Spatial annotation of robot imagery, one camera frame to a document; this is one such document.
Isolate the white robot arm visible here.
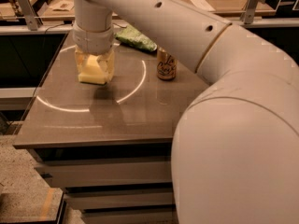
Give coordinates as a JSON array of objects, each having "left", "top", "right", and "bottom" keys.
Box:
[{"left": 85, "top": 0, "right": 299, "bottom": 224}]

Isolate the green jalapeno chip bag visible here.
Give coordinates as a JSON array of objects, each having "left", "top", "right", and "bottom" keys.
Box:
[{"left": 115, "top": 25, "right": 158, "bottom": 52}]

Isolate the orange LaCroix can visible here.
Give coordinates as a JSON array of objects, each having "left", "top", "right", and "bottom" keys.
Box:
[{"left": 157, "top": 47, "right": 177, "bottom": 81}]

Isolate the paper note on desk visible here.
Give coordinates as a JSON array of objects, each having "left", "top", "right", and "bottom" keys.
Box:
[{"left": 50, "top": 0, "right": 74, "bottom": 11}]

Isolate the yellow sponge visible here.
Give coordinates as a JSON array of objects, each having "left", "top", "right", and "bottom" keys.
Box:
[{"left": 78, "top": 55, "right": 104, "bottom": 85}]

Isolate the grey drawer cabinet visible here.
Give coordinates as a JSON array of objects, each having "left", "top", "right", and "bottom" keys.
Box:
[{"left": 14, "top": 35, "right": 207, "bottom": 224}]

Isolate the metal bracket right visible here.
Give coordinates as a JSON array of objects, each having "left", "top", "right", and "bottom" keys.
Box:
[{"left": 240, "top": 0, "right": 259, "bottom": 24}]

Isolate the white paper sheet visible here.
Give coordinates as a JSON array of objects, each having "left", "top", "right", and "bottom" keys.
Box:
[{"left": 191, "top": 0, "right": 215, "bottom": 12}]

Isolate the metal bracket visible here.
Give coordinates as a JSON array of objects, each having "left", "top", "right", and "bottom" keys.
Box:
[
  {"left": 240, "top": 0, "right": 259, "bottom": 24},
  {"left": 17, "top": 0, "right": 42, "bottom": 31}
]

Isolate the metal bracket left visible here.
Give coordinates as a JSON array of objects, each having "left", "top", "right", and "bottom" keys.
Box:
[{"left": 17, "top": 0, "right": 42, "bottom": 31}]

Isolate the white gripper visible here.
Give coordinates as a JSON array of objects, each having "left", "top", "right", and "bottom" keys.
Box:
[{"left": 73, "top": 23, "right": 115, "bottom": 84}]

